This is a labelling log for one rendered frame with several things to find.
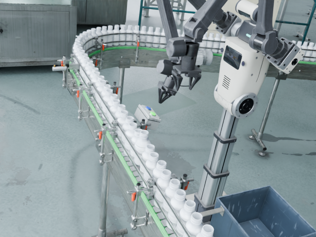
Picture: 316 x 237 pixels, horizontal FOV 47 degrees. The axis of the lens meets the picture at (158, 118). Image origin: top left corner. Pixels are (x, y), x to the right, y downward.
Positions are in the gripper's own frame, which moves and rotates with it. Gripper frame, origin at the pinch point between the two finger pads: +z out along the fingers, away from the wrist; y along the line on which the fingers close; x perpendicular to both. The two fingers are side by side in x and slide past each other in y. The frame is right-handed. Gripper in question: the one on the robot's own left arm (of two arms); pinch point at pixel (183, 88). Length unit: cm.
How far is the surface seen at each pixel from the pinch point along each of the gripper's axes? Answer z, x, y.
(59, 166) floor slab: 140, 137, -25
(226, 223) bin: 51, -32, 15
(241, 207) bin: 55, -22, 31
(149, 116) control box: 27.7, 24.7, -1.4
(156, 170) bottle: 26.7, -17.6, -16.2
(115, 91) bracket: 35, 69, -5
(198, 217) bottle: 25, -46, -13
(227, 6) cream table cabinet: 41, 330, 254
